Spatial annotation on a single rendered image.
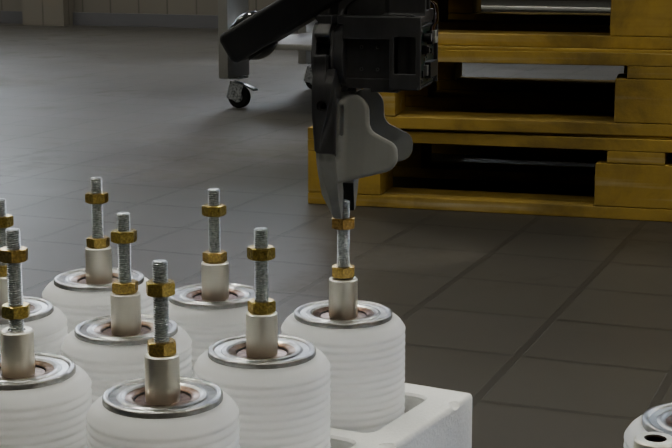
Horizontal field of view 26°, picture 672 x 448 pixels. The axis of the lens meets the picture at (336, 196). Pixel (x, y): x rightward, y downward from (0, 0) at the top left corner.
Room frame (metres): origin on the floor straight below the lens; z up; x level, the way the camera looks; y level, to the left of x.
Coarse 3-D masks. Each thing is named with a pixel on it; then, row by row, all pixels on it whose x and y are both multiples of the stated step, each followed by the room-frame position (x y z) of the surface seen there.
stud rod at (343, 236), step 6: (348, 204) 1.09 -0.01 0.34; (348, 210) 1.09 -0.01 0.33; (348, 216) 1.09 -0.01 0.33; (342, 234) 1.08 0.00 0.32; (348, 234) 1.08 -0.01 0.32; (342, 240) 1.08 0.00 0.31; (348, 240) 1.08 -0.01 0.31; (342, 246) 1.08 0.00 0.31; (348, 246) 1.08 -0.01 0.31; (342, 252) 1.08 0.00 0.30; (348, 252) 1.08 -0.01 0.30; (342, 258) 1.08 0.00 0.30; (348, 258) 1.09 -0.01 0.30; (342, 264) 1.08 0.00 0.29; (348, 264) 1.09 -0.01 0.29
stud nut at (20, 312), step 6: (6, 306) 0.93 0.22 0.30; (12, 306) 0.93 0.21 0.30; (18, 306) 0.93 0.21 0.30; (24, 306) 0.93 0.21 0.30; (6, 312) 0.93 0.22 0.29; (12, 312) 0.93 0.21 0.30; (18, 312) 0.93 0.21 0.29; (24, 312) 0.93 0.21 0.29; (6, 318) 0.93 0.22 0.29; (12, 318) 0.93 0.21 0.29; (18, 318) 0.93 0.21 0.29; (24, 318) 0.93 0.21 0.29
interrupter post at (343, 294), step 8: (336, 280) 1.08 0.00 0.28; (344, 280) 1.08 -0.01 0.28; (352, 280) 1.08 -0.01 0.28; (336, 288) 1.08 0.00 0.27; (344, 288) 1.08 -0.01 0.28; (352, 288) 1.08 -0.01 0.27; (336, 296) 1.08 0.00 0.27; (344, 296) 1.08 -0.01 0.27; (352, 296) 1.08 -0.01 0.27; (336, 304) 1.08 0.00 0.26; (344, 304) 1.08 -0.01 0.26; (352, 304) 1.08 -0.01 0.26; (336, 312) 1.08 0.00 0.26; (344, 312) 1.08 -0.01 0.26; (352, 312) 1.08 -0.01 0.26
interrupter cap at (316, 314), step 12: (324, 300) 1.12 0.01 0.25; (360, 300) 1.12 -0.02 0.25; (300, 312) 1.09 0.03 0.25; (312, 312) 1.09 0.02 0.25; (324, 312) 1.10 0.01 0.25; (360, 312) 1.10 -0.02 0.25; (372, 312) 1.09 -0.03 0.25; (384, 312) 1.09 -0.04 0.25; (312, 324) 1.06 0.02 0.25; (324, 324) 1.05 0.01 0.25; (336, 324) 1.05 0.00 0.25; (348, 324) 1.05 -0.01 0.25; (360, 324) 1.05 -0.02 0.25; (372, 324) 1.06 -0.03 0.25
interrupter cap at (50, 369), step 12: (0, 360) 0.96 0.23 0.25; (36, 360) 0.96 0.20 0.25; (48, 360) 0.96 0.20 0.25; (60, 360) 0.96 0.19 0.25; (0, 372) 0.94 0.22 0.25; (36, 372) 0.94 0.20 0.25; (48, 372) 0.93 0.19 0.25; (60, 372) 0.93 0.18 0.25; (72, 372) 0.93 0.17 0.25; (0, 384) 0.90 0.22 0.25; (12, 384) 0.90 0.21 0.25; (24, 384) 0.90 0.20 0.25; (36, 384) 0.90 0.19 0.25; (48, 384) 0.91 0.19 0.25
